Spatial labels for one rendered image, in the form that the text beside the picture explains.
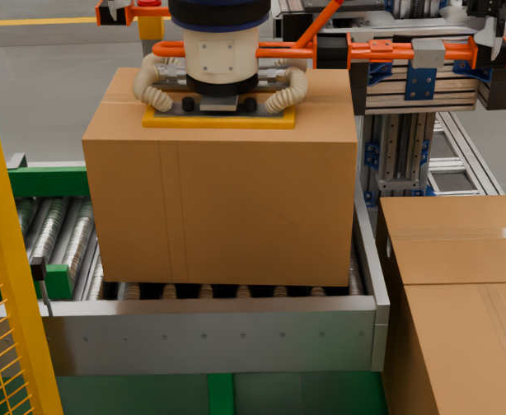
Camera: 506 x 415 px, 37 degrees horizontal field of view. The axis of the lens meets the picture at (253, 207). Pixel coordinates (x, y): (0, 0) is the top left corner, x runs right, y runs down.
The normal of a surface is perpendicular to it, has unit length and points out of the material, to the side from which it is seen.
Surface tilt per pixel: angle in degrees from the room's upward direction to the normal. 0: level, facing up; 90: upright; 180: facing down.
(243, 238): 90
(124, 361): 90
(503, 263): 0
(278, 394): 0
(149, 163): 90
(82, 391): 0
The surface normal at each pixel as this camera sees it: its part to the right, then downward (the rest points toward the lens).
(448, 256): -0.02, -0.83
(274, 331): 0.01, 0.55
